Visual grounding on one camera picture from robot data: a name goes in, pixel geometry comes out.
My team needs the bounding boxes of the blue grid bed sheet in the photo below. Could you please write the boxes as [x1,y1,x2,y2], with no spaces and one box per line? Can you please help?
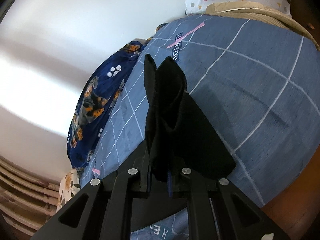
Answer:
[80,15,319,239]

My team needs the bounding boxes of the floral white pillow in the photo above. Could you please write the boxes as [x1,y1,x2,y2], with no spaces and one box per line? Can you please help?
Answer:
[56,168,80,211]

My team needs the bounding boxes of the navy dog print blanket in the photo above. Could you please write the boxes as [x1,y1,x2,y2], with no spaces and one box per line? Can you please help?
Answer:
[66,38,151,172]

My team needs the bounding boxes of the beige mattress edge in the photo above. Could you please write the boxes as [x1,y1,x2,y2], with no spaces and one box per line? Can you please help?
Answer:
[206,1,319,51]

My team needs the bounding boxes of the brown wooden headboard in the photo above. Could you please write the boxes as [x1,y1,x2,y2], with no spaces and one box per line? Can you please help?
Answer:
[1,158,59,238]

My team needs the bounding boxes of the black pants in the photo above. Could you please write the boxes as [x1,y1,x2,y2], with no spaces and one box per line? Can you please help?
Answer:
[130,53,238,231]

